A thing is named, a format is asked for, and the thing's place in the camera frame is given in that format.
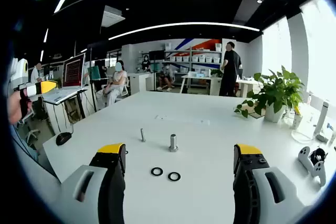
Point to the thick threaded stud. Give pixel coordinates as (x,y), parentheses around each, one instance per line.
(173,142)

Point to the white office chair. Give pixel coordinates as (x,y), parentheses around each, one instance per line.
(125,90)

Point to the metal storage shelf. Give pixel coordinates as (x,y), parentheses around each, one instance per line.
(194,62)

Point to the green potted plant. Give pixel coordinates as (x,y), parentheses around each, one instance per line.
(278,90)

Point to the ceiling air conditioner unit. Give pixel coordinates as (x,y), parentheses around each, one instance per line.
(111,17)

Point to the black computer mouse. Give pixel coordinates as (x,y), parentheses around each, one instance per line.
(63,138)

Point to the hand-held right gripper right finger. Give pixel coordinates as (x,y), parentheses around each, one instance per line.
(262,195)

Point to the white laptop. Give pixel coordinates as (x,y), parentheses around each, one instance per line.
(73,72)

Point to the white cabinet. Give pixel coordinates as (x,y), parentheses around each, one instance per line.
(139,82)

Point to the long ceiling light strip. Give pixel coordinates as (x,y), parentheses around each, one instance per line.
(183,24)

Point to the white plant pot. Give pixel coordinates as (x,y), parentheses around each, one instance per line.
(273,115)

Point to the white game controller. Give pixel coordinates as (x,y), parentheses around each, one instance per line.
(304,155)

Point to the thin threaded stud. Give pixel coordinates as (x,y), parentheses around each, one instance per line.
(142,135)

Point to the green board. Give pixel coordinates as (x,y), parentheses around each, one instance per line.
(94,73)

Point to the white office desk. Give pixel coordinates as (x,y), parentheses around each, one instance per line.
(199,77)

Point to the row of white storage bins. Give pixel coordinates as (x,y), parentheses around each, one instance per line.
(194,59)

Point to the person's left hand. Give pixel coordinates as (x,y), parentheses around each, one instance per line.
(13,110)

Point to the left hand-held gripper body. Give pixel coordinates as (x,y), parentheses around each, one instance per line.
(18,73)

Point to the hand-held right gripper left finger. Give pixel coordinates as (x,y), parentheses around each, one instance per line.
(86,182)

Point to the black laptop stand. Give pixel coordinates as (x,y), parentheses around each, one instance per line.
(80,108)

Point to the wooden board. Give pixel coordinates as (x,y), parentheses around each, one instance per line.
(253,114)

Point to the black monitor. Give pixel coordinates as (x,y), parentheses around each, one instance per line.
(156,54)

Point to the white tall bottle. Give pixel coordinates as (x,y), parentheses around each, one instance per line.
(321,117)

